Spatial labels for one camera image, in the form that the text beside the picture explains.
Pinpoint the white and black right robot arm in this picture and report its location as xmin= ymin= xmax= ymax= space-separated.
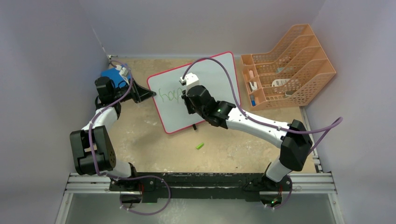
xmin=181 ymin=85 xmax=312 ymax=190

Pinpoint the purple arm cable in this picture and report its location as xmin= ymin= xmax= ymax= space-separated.
xmin=88 ymin=60 xmax=134 ymax=178
xmin=182 ymin=57 xmax=344 ymax=174

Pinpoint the aluminium frame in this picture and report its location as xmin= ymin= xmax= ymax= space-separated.
xmin=55 ymin=106 xmax=346 ymax=224

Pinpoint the pink framed whiteboard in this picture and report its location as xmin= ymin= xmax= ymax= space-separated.
xmin=147 ymin=52 xmax=241 ymax=134

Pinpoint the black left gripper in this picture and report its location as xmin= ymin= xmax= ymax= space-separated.
xmin=112 ymin=78 xmax=156 ymax=104

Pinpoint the orange plastic desk organizer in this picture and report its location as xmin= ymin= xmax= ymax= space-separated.
xmin=241 ymin=24 xmax=336 ymax=111

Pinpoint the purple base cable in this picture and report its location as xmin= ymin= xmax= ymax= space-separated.
xmin=108 ymin=175 xmax=171 ymax=217

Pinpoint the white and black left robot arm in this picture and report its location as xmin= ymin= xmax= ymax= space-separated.
xmin=70 ymin=77 xmax=156 ymax=191

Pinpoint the white stapler in organizer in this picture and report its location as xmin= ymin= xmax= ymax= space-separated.
xmin=248 ymin=81 xmax=258 ymax=92

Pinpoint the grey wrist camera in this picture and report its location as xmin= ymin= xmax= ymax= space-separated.
xmin=115 ymin=65 xmax=129 ymax=85
xmin=179 ymin=72 xmax=200 ymax=94

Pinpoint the green marker cap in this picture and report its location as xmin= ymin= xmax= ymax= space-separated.
xmin=196 ymin=143 xmax=205 ymax=150

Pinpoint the blue box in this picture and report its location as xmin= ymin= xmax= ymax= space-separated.
xmin=97 ymin=68 xmax=130 ymax=89

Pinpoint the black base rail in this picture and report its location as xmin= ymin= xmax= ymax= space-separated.
xmin=109 ymin=172 xmax=292 ymax=204

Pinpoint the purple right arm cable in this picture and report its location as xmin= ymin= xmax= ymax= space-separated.
xmin=182 ymin=57 xmax=344 ymax=174

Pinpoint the white remote in organizer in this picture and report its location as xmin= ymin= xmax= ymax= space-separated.
xmin=271 ymin=78 xmax=290 ymax=87

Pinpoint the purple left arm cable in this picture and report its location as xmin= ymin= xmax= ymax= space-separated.
xmin=88 ymin=60 xmax=134 ymax=178

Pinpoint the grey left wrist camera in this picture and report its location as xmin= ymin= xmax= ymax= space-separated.
xmin=115 ymin=65 xmax=129 ymax=85

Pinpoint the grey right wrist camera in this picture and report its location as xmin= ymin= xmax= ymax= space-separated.
xmin=179 ymin=72 xmax=200 ymax=94

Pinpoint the blue item in organizer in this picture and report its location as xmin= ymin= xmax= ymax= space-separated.
xmin=249 ymin=95 xmax=256 ymax=106

